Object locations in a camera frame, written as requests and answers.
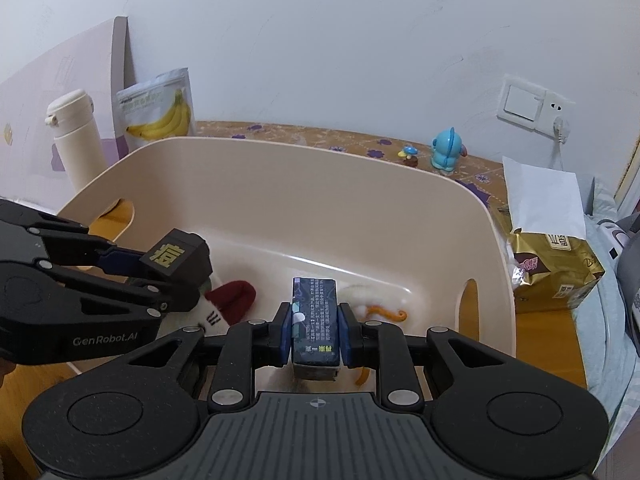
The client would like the white power plug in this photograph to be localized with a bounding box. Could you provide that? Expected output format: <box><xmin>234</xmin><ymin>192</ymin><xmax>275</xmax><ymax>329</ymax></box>
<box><xmin>550</xmin><ymin>116</ymin><xmax>573</xmax><ymax>143</ymax></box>

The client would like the white furry plush orange trim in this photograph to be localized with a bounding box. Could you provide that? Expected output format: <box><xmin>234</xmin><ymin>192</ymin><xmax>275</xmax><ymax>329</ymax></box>
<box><xmin>337</xmin><ymin>282</ymin><xmax>411</xmax><ymax>388</ymax></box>

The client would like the light blue blanket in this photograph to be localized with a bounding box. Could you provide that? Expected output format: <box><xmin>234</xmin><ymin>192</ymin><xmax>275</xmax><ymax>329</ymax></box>
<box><xmin>572</xmin><ymin>175</ymin><xmax>640</xmax><ymax>411</ymax></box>

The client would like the white wall socket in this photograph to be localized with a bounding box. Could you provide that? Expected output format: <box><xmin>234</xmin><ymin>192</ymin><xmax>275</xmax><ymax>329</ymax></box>
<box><xmin>537</xmin><ymin>89</ymin><xmax>576</xmax><ymax>136</ymax></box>

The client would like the white plush cat red bow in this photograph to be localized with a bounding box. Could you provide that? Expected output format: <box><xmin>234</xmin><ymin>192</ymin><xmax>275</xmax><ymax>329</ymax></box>
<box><xmin>190</xmin><ymin>272</ymin><xmax>258</xmax><ymax>336</ymax></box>

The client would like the brown floral cloth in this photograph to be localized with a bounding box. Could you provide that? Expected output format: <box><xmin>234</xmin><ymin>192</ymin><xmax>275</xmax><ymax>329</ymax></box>
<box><xmin>195</xmin><ymin>120</ymin><xmax>511</xmax><ymax>201</ymax></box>

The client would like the white wall switch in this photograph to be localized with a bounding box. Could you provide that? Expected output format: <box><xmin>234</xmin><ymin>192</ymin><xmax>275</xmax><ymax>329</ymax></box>
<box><xmin>497</xmin><ymin>75</ymin><xmax>546</xmax><ymax>126</ymax></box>

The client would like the blue toy figure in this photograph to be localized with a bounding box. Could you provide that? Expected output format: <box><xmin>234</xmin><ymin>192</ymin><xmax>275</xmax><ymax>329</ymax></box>
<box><xmin>431</xmin><ymin>127</ymin><xmax>468</xmax><ymax>172</ymax></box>

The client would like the gold tissue pack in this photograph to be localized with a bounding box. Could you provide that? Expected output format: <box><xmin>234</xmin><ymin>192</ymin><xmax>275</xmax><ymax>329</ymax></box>
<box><xmin>505</xmin><ymin>227</ymin><xmax>606</xmax><ymax>313</ymax></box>

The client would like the banana print snack pouch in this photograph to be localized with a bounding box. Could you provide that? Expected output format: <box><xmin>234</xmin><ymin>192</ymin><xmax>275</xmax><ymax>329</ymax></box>
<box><xmin>116</xmin><ymin>66</ymin><xmax>197</xmax><ymax>151</ymax></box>

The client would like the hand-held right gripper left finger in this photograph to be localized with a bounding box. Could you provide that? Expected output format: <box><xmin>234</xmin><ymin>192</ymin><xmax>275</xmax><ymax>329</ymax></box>
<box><xmin>120</xmin><ymin>302</ymin><xmax>293</xmax><ymax>413</ymax></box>

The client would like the white paper sheet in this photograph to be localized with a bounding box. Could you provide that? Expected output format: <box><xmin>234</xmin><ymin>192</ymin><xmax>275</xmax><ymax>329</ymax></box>
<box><xmin>501</xmin><ymin>156</ymin><xmax>587</xmax><ymax>241</ymax></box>

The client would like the white thermos bottle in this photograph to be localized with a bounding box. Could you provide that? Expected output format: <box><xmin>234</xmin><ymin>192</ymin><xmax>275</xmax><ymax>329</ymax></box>
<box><xmin>44</xmin><ymin>89</ymin><xmax>108</xmax><ymax>196</ymax></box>

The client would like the dark printed small box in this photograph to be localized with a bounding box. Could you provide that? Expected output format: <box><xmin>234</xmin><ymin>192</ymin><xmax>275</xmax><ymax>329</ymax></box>
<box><xmin>291</xmin><ymin>276</ymin><xmax>343</xmax><ymax>383</ymax></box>

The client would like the floral patterned board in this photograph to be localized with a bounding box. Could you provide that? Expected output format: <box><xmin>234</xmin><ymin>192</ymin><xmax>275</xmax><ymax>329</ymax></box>
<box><xmin>616</xmin><ymin>135</ymin><xmax>640</xmax><ymax>211</ymax></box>

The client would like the beige plastic storage bin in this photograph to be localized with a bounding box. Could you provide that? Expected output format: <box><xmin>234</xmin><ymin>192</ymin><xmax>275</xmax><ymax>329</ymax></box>
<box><xmin>52</xmin><ymin>135</ymin><xmax>518</xmax><ymax>391</ymax></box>

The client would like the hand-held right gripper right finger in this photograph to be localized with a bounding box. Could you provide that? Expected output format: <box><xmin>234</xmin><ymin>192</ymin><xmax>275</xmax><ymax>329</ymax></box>
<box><xmin>339</xmin><ymin>302</ymin><xmax>511</xmax><ymax>413</ymax></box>

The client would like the pink and purple headboard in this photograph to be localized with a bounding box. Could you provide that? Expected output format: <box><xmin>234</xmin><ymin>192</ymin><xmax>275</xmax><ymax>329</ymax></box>
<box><xmin>0</xmin><ymin>16</ymin><xmax>138</xmax><ymax>211</ymax></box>

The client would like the white plastic gadget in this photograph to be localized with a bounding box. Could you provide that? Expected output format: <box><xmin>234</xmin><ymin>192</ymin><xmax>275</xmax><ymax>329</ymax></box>
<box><xmin>597</xmin><ymin>217</ymin><xmax>631</xmax><ymax>247</ymax></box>

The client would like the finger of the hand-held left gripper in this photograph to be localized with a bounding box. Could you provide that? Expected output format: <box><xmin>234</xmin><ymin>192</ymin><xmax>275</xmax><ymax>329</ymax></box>
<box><xmin>0</xmin><ymin>199</ymin><xmax>151</xmax><ymax>276</ymax></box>
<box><xmin>32</xmin><ymin>259</ymin><xmax>201</xmax><ymax>317</ymax></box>

